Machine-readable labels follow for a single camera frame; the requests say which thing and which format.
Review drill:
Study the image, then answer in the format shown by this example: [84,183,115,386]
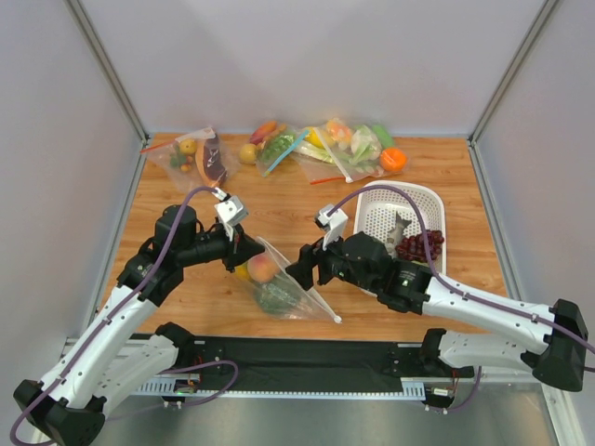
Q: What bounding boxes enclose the steak toy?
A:
[194,134,228,188]

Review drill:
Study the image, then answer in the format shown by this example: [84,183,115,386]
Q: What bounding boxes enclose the white slotted cable duct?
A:
[134,375,455,399]

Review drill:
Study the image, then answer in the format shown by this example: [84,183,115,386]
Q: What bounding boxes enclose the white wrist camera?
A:
[214,188,248,242]
[315,204,349,250]

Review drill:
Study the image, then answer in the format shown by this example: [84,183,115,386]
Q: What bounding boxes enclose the red mango toy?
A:
[249,121,278,145]

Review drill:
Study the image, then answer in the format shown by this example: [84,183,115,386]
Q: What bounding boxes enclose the red apple toy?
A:
[247,253,279,283]

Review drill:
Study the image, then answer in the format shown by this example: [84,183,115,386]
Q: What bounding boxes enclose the yellow pear toy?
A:
[238,143,258,164]

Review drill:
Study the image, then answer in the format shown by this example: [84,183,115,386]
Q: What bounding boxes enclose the zip bag with meat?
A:
[141,127,240,193]

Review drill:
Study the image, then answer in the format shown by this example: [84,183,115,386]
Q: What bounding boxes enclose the large zip bag vegetables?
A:
[291,118,403,184]

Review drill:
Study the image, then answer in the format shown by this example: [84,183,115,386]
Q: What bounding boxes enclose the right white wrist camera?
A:
[315,204,349,250]

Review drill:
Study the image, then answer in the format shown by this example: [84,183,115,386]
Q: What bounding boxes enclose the polka dot zip bag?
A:
[233,237,342,324]

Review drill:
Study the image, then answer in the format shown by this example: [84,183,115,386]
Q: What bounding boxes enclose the red grapes toy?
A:
[395,230,445,264]

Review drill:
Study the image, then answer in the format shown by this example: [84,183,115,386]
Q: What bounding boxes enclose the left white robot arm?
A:
[13,196,264,445]

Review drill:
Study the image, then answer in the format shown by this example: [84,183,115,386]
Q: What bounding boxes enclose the grey fish toy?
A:
[386,213,412,246]

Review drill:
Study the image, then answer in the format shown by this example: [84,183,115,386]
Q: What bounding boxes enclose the yellow green pepper toy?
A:
[234,263,251,282]

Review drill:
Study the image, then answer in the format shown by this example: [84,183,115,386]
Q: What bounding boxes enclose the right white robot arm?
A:
[285,232,589,392]

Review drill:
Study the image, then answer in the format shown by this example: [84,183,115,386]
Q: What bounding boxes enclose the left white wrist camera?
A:
[214,188,248,242]

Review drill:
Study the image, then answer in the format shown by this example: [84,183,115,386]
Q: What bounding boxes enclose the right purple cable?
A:
[324,184,595,413]

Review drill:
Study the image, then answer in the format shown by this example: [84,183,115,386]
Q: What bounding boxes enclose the orange fruit toy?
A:
[379,147,408,173]

